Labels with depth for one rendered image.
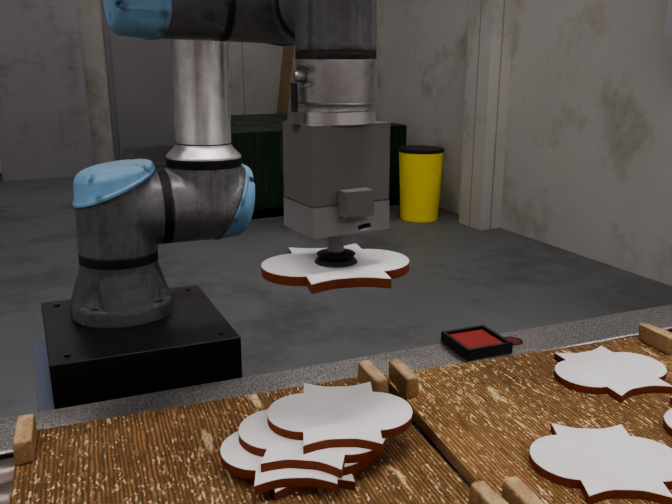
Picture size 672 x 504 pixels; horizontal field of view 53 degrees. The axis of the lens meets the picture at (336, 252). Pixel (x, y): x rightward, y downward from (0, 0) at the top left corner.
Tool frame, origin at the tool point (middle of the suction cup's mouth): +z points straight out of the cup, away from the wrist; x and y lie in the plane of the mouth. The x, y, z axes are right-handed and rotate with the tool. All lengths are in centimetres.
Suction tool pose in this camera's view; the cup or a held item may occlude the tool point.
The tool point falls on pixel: (335, 272)
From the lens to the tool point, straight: 68.4
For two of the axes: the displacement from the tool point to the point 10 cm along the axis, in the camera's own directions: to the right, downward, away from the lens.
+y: 8.7, -1.3, 4.7
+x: -4.9, -2.4, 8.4
